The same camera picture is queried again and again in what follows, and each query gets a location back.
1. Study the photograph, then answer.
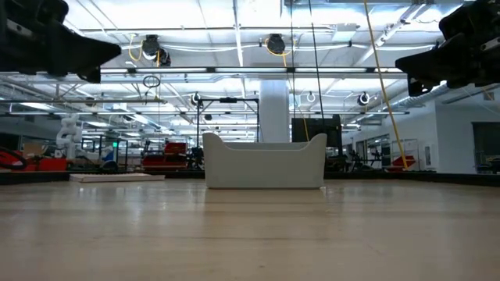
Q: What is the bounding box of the black aluminium table frame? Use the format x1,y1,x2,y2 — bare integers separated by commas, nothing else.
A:
0,169,500,188

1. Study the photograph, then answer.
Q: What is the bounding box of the black hanging cable loop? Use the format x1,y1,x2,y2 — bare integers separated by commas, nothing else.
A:
141,74,162,90

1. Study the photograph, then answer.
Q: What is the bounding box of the black cage frame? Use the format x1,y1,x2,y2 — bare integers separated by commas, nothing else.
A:
80,135,130,171

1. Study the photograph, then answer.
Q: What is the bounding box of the red low cart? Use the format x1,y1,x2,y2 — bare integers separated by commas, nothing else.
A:
0,149,69,173

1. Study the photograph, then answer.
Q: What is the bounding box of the thin black hanging cable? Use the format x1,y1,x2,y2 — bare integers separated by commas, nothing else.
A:
289,0,296,119

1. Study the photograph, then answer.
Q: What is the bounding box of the long ceiling light strip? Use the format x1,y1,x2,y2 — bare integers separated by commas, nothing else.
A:
98,66,408,76

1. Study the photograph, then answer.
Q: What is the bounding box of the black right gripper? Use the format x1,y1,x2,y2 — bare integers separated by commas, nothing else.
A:
395,0,500,98

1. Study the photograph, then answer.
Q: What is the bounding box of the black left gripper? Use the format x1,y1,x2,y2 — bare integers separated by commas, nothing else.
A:
0,0,123,84

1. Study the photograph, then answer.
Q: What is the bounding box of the long yellow hanging cable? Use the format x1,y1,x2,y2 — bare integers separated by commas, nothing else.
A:
362,0,410,172

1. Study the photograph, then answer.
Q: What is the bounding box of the white building column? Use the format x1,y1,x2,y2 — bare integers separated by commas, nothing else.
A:
259,79,291,144

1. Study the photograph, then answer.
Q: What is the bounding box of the black rig frame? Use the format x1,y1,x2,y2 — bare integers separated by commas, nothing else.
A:
195,97,262,158

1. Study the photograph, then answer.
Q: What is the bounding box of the black screen panel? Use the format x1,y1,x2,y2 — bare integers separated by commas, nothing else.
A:
291,114,344,158

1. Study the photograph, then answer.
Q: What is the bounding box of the red angled stand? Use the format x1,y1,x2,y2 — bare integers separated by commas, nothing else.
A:
385,155,417,172

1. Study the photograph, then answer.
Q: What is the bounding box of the light grey plastic bin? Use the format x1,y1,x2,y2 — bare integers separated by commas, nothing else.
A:
202,132,329,190

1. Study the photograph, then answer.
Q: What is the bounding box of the red tool cart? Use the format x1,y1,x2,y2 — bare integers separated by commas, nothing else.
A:
141,141,189,170

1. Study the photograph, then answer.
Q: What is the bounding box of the dark wall window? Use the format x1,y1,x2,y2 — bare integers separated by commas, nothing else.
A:
471,121,500,173

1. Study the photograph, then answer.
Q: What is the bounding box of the black hose loop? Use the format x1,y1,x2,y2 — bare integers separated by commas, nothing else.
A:
0,145,30,171

